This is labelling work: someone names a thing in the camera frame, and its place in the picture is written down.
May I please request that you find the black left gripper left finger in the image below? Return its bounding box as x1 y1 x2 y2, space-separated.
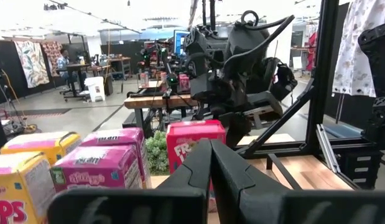
47 139 213 224

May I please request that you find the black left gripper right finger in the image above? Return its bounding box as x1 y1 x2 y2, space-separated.
210 139 385 224

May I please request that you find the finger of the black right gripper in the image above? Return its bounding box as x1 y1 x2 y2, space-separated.
221 112 253 149

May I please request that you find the red Froot Loops cereal box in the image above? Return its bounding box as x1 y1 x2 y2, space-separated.
165 119 227 187

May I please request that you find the pink Raisin Bran cereal box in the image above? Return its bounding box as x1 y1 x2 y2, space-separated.
80 126 151 189
50 144 143 194

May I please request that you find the yellow Corn Pops cereal box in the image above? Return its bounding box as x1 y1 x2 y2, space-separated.
0 130 82 166
0 151 56 224

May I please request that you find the bushy green plant woven pot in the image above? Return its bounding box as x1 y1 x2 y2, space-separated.
144 129 170 175

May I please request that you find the silver metal bar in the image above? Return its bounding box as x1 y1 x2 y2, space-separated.
315 123 341 174

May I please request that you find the blue-lit monitor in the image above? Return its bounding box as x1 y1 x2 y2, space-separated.
174 30 192 57

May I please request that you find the wooden workbench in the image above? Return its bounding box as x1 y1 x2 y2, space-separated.
123 93 199 138

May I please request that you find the white bin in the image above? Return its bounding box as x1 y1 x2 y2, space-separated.
83 76 106 103

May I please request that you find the white floral hanging fabric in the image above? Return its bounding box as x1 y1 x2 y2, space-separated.
331 0 380 98

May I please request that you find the dark work table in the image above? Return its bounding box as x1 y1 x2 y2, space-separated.
65 63 111 102

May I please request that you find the person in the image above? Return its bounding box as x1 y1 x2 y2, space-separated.
56 48 87 94

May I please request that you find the red patterned hanging fabric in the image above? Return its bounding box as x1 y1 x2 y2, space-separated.
41 41 64 68

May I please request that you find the black cable loop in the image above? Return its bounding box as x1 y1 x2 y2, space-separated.
222 10 296 74

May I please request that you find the black metal table frame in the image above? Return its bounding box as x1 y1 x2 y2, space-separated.
235 0 383 190

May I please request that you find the yellow cable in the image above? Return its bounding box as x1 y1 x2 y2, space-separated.
1 68 37 134

